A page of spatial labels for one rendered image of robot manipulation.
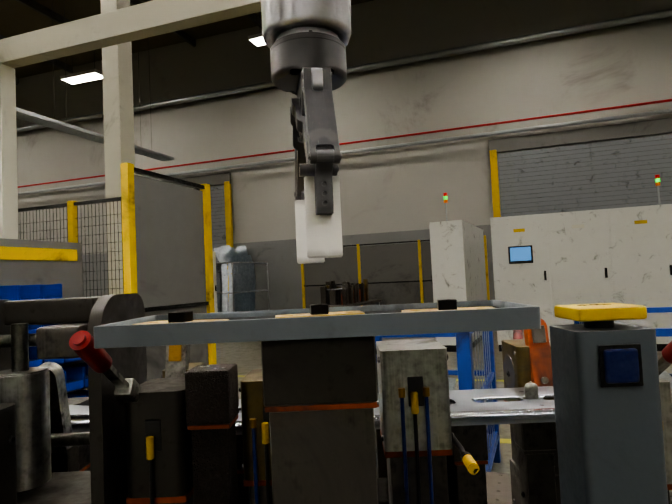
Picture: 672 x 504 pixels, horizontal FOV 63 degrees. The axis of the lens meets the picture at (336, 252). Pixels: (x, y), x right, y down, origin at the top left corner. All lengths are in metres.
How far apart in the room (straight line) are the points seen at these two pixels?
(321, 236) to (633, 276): 8.20
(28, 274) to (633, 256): 7.37
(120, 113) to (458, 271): 5.49
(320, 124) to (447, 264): 8.08
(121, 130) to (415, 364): 8.11
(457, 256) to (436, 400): 7.86
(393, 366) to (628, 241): 8.02
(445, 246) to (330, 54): 8.03
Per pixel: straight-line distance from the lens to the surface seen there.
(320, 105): 0.48
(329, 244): 0.46
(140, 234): 3.81
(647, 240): 8.64
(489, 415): 0.80
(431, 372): 0.65
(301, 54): 0.53
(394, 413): 0.66
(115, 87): 8.82
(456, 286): 8.50
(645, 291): 8.63
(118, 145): 8.57
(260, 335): 0.45
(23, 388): 0.72
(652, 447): 0.56
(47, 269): 3.65
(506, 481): 1.45
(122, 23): 5.15
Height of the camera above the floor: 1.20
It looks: 3 degrees up
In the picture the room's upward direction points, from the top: 3 degrees counter-clockwise
